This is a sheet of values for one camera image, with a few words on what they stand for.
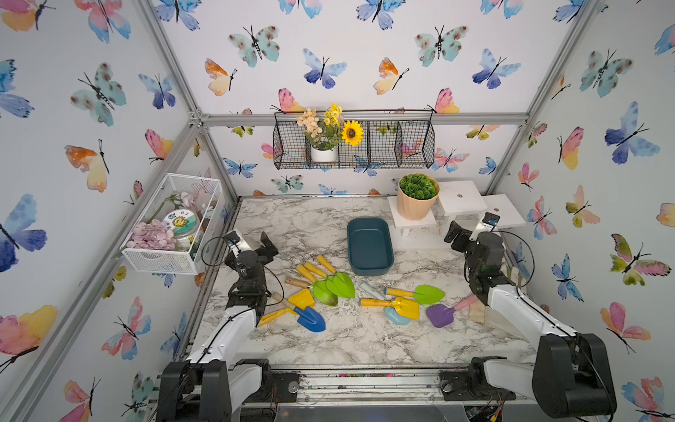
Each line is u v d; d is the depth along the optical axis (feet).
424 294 3.00
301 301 2.93
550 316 1.63
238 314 1.84
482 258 2.14
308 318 2.83
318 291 2.98
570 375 1.33
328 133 2.91
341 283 3.04
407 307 2.85
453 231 2.54
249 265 2.04
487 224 2.33
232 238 2.24
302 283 3.07
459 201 2.92
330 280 3.06
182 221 2.16
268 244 2.50
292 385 2.43
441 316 2.85
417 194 2.76
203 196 2.59
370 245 3.35
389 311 2.85
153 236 1.96
